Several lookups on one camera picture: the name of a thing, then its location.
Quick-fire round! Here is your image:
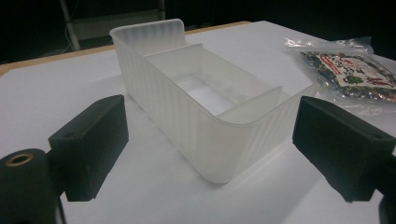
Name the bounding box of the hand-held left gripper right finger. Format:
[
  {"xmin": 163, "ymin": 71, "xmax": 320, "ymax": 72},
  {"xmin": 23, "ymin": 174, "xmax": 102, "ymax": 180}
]
[{"xmin": 291, "ymin": 95, "xmax": 396, "ymax": 203}]

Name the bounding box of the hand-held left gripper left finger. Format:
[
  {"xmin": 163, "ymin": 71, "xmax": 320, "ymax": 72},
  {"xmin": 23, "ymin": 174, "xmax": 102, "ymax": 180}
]
[{"xmin": 48, "ymin": 94, "xmax": 130, "ymax": 203}]

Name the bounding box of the clear bag of dried food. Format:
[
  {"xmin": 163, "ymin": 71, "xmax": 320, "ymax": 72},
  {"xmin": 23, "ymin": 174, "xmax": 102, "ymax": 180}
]
[{"xmin": 283, "ymin": 35, "xmax": 396, "ymax": 108}]

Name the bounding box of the translucent white plastic storage box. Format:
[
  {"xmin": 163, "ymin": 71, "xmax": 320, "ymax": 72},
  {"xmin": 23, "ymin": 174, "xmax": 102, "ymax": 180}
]
[{"xmin": 109, "ymin": 18, "xmax": 320, "ymax": 185}]

